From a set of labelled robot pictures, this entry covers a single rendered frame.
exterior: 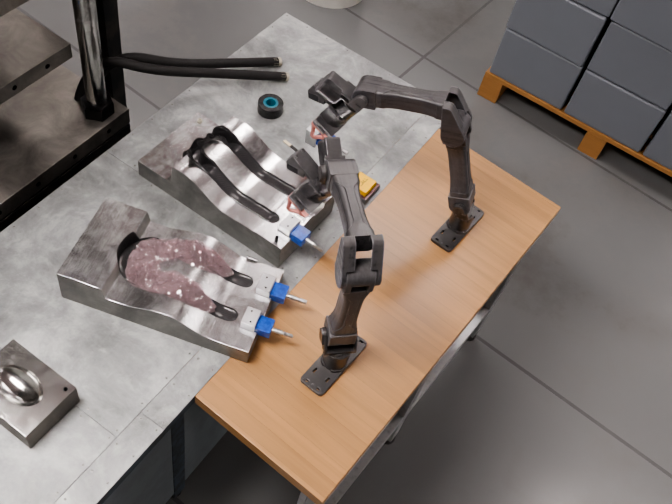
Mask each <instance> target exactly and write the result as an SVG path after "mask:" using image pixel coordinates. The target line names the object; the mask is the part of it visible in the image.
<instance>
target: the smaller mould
mask: <svg viewBox="0 0 672 504"><path fill-rule="evenodd" d="M79 401H80V399H79V396H78V392H77V388H76V387H75V386H74V385H72V384H71V383H70V382H68V381H67V380H66V379H65V378H63V377H62V376H61V375H59V374H58V373H57V372H56V371H54V370H53V369H52V368H50V367H49V366H48V365H46V364H45V363H44V362H43V361H41V360H40V359H39V358H37V357H36V356H35V355H34V354H32V353H31V352H30V351H28V350H27V349H26V348H24V347H23V346H22V345H21V344H19V343H18V342H17V341H15V340H14V339H13V340H11V341H10V342H9V343H8V344H7V345H6V346H4V347H3V348H2V349H1V350H0V424H1V425H2V426H3V427H4V428H6V429H7V430H8V431H9V432H10V433H12V434H13V435H14V436H15V437H17V438H18V439H19V440H20V441H22V442H23V443H24V444H25V445H26V446H28V447H29V448H30V449H31V448H32V447H33V446H34V445H35V444H36V443H37V442H38V441H39V440H40V439H41V438H42V437H43V436H44V435H45V434H46V433H47V432H48V431H49V430H50V429H51V428H52V427H53V426H54V425H55V424H56V423H58V422H59V421H60V420H61V419H62V418H63V417H64V416H65V415H66V414H67V413H68V412H69V411H70V410H71V409H72V408H73V407H74V406H75V405H76V404H77V403H78V402H79Z"/></svg>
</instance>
